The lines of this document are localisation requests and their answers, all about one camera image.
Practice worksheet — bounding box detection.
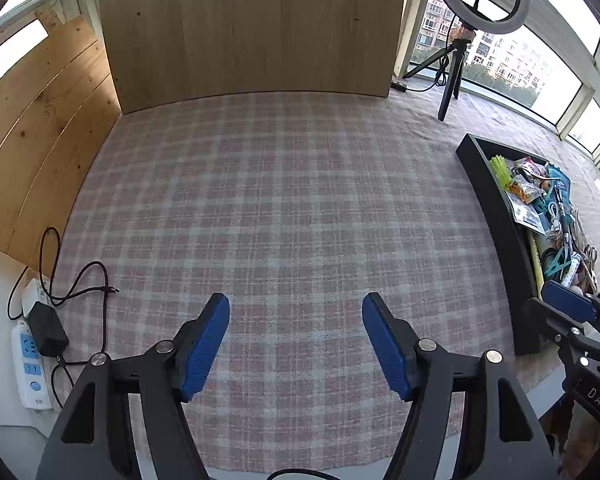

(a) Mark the white snack packet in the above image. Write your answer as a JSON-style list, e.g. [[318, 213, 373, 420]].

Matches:
[[507, 175, 541, 206]]

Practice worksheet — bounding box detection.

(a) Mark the light wooden board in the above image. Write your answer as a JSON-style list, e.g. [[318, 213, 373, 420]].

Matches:
[[97, 0, 410, 115]]

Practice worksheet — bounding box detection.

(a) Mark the yellow printed strip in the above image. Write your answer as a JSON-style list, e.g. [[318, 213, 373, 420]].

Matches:
[[527, 230, 546, 286]]

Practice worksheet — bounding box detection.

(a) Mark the yellow-green shuttlecock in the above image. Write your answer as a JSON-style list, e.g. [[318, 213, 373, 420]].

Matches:
[[489, 155, 512, 188]]

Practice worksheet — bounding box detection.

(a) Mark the wooden plank panel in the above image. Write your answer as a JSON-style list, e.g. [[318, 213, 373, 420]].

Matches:
[[0, 15, 123, 276]]

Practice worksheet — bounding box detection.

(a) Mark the printed card package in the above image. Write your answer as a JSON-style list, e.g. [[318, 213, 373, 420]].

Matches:
[[511, 202, 546, 236]]

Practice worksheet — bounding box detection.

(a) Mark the black rectangular tray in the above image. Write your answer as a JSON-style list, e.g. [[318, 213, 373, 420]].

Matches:
[[455, 133, 600, 357]]

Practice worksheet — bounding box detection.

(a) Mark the black tripod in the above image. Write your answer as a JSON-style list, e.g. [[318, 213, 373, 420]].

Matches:
[[402, 30, 476, 122]]

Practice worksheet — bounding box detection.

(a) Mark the white usb cable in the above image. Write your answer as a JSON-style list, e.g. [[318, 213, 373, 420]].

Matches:
[[545, 200, 573, 241]]

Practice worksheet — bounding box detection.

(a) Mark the blue clothes peg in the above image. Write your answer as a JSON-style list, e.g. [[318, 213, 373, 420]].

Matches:
[[542, 250, 573, 278]]

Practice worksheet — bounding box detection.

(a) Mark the person's right hand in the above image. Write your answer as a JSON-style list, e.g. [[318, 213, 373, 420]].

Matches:
[[561, 404, 600, 479]]

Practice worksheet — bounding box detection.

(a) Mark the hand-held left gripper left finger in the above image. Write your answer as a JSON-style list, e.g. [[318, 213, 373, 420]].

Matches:
[[35, 292, 231, 480]]

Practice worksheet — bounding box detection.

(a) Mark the black charger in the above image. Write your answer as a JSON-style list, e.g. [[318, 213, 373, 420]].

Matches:
[[27, 301, 70, 358]]

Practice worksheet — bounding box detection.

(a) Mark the blue wet wipe packet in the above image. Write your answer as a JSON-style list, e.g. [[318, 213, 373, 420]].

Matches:
[[545, 165, 573, 221]]

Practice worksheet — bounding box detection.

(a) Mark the red packet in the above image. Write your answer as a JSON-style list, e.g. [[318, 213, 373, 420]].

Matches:
[[512, 157, 548, 176]]

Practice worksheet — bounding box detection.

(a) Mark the white power strip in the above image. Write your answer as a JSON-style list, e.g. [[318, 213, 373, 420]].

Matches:
[[11, 280, 53, 411]]

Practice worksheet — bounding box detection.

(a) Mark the black charging cable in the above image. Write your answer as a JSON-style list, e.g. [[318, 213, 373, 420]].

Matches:
[[7, 227, 121, 411]]

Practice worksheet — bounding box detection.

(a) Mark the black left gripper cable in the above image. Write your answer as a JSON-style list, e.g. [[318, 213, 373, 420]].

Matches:
[[267, 469, 331, 480]]

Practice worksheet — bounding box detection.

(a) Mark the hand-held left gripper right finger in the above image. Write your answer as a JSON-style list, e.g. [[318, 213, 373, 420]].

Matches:
[[361, 292, 556, 480]]

